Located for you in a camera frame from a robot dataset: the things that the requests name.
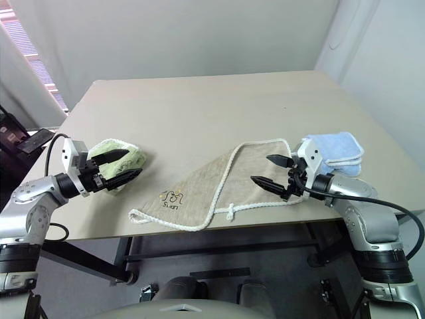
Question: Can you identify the black metal table frame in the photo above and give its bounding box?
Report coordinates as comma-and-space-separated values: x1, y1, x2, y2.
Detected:
39, 219, 409, 287

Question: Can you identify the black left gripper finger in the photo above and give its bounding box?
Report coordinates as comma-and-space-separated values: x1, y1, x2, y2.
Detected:
104, 168, 144, 191
88, 149, 129, 165

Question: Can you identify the dark equipment box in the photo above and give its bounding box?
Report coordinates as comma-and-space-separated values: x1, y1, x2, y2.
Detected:
0, 104, 31, 159

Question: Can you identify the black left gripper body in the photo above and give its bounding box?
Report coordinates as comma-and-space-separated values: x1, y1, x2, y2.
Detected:
72, 153, 111, 194

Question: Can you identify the black strap buckle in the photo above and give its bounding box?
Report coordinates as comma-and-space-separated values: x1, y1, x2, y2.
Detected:
319, 278, 337, 300

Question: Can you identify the black flat bar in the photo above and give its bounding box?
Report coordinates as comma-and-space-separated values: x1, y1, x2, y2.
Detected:
189, 266, 251, 278

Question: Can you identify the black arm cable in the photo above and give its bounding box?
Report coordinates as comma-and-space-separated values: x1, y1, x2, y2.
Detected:
288, 169, 425, 265
44, 133, 70, 242

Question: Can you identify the gray robot torso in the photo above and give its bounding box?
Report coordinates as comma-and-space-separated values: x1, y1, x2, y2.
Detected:
109, 296, 266, 319

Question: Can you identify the white curtain panel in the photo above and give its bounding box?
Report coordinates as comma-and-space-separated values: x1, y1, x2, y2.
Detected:
0, 23, 69, 131

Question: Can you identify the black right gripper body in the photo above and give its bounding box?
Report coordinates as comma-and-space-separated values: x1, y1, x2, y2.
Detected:
283, 156, 312, 202

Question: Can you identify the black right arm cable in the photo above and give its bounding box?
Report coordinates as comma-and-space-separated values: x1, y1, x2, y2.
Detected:
288, 169, 425, 265

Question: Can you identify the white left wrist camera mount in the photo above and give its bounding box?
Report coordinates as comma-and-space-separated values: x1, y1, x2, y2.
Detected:
61, 138, 90, 197

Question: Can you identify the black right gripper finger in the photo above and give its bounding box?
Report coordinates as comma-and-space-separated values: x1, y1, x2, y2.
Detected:
266, 154, 295, 168
250, 176, 288, 200

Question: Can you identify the window blind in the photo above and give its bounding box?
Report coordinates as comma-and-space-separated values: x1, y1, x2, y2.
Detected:
0, 0, 70, 114

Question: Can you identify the folded green towel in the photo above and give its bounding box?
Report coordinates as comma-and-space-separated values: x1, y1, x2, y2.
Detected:
86, 139, 149, 196

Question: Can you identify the folded blue towel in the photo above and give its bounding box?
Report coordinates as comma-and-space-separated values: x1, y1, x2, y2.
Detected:
303, 132, 365, 176

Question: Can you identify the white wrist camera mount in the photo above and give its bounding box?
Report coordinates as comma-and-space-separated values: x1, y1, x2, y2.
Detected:
296, 138, 322, 193
61, 138, 90, 197

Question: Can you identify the beige towel with white trim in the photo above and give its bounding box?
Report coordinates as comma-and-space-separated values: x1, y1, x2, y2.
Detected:
127, 138, 301, 233

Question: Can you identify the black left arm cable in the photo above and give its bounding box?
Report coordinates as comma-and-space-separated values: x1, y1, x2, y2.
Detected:
44, 133, 70, 242

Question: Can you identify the black flat device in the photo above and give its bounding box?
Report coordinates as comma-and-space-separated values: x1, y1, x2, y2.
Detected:
16, 129, 54, 154

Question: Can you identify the silver metal clamp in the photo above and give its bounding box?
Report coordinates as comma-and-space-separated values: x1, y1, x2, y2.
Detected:
140, 283, 159, 302

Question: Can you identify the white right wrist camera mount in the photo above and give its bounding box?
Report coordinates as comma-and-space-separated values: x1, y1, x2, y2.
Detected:
296, 138, 322, 193

